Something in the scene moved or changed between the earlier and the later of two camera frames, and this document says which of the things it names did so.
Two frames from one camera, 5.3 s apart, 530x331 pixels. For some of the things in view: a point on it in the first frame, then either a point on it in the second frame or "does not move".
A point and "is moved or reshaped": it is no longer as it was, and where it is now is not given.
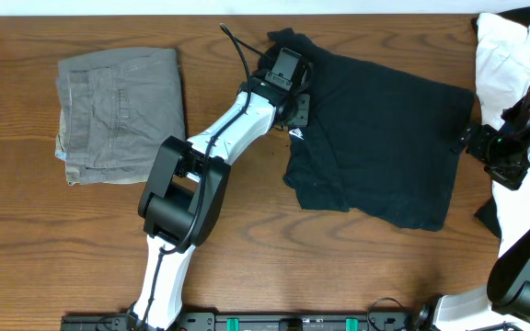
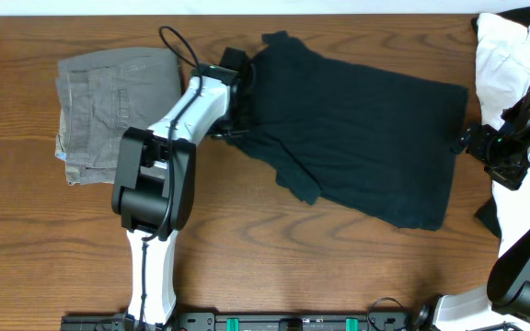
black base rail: x=249 y=322 does not move
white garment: x=510 y=58 does not move
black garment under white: x=488 y=214 does not move
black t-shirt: x=378 y=144 is moved or reshaped
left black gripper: x=304 y=118 -> x=247 y=109
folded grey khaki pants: x=116 y=112 does not move
